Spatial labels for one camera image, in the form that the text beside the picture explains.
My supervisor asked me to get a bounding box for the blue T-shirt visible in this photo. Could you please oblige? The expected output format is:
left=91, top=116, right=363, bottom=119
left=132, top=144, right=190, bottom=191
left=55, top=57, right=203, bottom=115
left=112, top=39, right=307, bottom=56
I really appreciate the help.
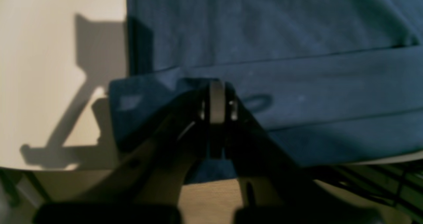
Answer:
left=109, top=0, right=423, bottom=167

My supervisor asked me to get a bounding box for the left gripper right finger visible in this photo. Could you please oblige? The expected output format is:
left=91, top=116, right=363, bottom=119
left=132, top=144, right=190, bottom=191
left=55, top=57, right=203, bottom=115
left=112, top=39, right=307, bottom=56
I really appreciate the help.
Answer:
left=210, top=80, right=384, bottom=224

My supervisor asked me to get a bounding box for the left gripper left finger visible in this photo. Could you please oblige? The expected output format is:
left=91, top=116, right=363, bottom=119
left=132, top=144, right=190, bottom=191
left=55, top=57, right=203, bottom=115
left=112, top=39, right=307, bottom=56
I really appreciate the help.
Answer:
left=33, top=90, right=206, bottom=224

